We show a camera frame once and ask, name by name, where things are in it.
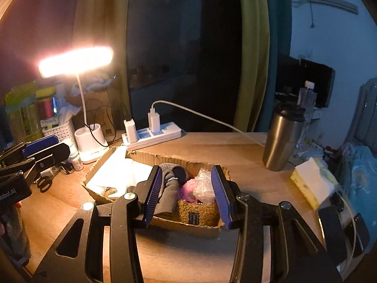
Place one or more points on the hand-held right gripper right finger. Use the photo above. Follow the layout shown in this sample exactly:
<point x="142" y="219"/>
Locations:
<point x="221" y="194"/>

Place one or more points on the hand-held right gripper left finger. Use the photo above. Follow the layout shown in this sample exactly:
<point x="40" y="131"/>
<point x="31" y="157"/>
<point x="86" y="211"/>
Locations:
<point x="154" y="194"/>

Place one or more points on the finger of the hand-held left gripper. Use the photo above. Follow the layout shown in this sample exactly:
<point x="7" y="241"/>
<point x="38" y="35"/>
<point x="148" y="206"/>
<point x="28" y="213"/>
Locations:
<point x="50" y="156"/>
<point x="41" y="144"/>

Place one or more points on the grey dotted gloves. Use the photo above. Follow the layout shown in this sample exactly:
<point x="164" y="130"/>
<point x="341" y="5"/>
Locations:
<point x="170" y="191"/>

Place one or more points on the brown fuzzy cloth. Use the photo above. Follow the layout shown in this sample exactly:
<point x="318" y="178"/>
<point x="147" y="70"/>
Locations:
<point x="200" y="212"/>

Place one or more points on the white paper towel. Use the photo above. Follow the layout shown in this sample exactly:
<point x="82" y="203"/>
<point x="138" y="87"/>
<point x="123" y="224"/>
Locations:
<point x="123" y="165"/>

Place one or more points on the cardboard box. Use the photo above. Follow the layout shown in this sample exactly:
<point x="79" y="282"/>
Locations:
<point x="182" y="230"/>

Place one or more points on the person's left hand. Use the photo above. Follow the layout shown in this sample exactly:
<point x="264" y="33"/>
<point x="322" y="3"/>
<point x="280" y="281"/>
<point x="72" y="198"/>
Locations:
<point x="18" y="205"/>

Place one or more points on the clear crinkled plastic bag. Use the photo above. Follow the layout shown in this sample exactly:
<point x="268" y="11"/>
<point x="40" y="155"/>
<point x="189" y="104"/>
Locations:
<point x="204" y="182"/>

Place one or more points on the white plastic basket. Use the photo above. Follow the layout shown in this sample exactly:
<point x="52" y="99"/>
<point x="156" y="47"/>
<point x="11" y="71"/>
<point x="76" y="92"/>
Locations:
<point x="60" y="132"/>

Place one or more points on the small white spray bottles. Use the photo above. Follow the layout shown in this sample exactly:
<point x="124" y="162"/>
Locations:
<point x="76" y="159"/>

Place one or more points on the black scissors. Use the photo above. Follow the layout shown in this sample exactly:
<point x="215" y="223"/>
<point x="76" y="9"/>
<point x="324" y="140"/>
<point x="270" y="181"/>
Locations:
<point x="44" y="184"/>

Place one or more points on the pink plush toy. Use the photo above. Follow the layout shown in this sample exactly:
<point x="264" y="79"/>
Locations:
<point x="188" y="190"/>

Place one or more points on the red can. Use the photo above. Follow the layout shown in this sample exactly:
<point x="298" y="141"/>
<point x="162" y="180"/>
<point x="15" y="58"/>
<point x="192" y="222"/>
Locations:
<point x="45" y="109"/>

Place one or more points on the green lidded jar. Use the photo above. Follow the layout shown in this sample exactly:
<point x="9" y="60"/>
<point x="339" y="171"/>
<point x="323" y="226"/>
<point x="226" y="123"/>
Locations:
<point x="23" y="112"/>

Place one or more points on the white desk lamp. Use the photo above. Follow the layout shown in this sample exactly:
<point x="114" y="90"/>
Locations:
<point x="91" y="141"/>

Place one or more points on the yellow-green sponge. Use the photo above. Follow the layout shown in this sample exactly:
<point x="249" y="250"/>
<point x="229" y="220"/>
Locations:
<point x="45" y="91"/>

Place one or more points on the white power strip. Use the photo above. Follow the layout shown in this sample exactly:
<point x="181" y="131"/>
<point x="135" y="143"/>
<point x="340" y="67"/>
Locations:
<point x="165" y="132"/>

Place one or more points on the white plug adapter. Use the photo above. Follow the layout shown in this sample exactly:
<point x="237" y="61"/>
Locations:
<point x="130" y="131"/>

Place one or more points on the brown paper bag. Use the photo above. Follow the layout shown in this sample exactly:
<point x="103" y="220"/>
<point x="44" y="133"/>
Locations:
<point x="100" y="109"/>

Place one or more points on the steel tumbler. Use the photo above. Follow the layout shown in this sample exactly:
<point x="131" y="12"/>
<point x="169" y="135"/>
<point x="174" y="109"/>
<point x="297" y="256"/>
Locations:
<point x="282" y="141"/>

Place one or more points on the white plastic bag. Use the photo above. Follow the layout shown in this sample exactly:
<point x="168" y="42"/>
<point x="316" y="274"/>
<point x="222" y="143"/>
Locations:
<point x="94" y="81"/>

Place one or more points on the yellow tissue box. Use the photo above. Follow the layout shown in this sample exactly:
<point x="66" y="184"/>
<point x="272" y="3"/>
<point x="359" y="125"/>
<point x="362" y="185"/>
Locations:
<point x="312" y="179"/>

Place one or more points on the black flat device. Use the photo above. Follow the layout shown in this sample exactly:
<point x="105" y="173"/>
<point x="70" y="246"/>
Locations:
<point x="332" y="235"/>

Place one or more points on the clear water bottle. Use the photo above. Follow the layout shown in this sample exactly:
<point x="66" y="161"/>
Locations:
<point x="307" y="97"/>

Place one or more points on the blue blanket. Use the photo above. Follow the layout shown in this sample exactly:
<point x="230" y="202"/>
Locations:
<point x="362" y="174"/>

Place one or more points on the yellow-green curtain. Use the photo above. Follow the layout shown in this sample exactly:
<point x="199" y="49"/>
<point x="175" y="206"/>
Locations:
<point x="253" y="50"/>

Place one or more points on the black monitor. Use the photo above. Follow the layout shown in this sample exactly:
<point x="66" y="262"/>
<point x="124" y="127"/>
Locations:
<point x="312" y="76"/>

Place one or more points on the teal curtain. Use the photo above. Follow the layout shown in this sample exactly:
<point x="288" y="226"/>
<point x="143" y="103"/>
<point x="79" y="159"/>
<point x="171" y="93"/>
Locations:
<point x="277" y="35"/>

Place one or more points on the grey padded headboard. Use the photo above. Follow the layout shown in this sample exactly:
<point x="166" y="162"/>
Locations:
<point x="368" y="109"/>

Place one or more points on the white air conditioner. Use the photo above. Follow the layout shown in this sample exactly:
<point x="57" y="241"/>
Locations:
<point x="327" y="1"/>

